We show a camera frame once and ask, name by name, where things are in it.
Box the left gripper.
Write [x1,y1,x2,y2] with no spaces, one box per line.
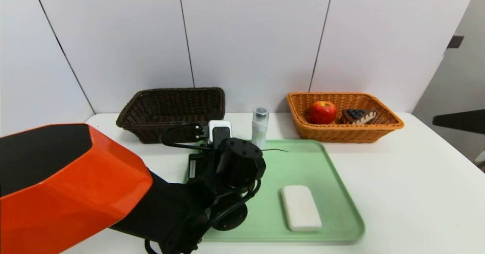
[188,154,206,180]

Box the white spray bottle silver cap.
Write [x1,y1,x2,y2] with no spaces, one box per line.
[252,108,269,148]

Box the red apple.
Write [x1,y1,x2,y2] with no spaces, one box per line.
[310,101,338,125]

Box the chocolate blueberry cake slice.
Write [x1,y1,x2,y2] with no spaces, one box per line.
[342,109,377,125]

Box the dark brown wicker basket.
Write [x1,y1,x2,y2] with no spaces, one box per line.
[116,87,226,144]

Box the orange wicker basket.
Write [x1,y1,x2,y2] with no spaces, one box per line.
[286,92,404,144]

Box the light green plastic tray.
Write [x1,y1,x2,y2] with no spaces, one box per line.
[184,140,366,243]

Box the white soap bar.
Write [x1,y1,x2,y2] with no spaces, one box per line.
[281,185,322,232]

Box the black left camera cable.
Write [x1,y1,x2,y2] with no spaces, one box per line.
[159,122,209,151]

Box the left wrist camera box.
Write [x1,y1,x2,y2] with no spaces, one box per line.
[208,120,232,148]

